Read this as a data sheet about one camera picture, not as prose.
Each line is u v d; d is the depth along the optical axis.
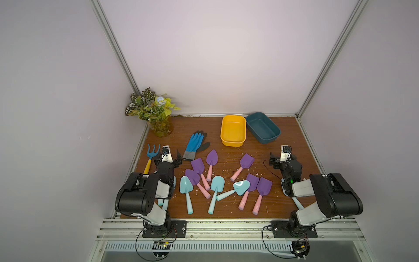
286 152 0.78
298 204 0.79
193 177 0.89
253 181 0.87
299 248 0.70
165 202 0.80
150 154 1.00
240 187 0.86
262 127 1.16
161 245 0.72
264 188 0.85
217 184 0.87
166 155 0.75
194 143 1.04
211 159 0.98
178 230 0.73
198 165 0.93
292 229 0.67
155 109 0.98
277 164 0.83
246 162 0.95
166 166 0.71
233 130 1.10
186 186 0.85
